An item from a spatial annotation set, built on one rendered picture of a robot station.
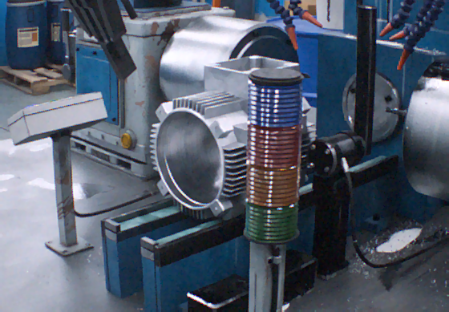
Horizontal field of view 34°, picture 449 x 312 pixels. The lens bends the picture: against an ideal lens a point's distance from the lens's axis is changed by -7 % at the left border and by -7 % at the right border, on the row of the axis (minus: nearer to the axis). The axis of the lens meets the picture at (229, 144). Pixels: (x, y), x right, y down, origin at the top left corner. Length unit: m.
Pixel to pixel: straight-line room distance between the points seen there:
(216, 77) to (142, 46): 0.46
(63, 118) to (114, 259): 0.27
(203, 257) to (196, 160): 0.20
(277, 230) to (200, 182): 0.44
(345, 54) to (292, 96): 0.77
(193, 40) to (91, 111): 0.35
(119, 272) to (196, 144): 0.26
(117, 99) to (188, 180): 0.51
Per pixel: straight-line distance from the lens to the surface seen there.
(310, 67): 3.41
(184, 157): 1.29
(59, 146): 1.34
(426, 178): 1.27
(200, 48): 1.57
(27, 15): 6.41
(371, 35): 1.25
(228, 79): 1.21
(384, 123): 1.54
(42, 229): 1.50
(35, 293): 1.26
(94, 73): 1.80
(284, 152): 0.83
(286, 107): 0.82
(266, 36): 1.59
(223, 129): 1.12
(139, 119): 1.71
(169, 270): 1.13
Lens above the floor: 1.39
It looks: 17 degrees down
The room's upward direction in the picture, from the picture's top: 1 degrees clockwise
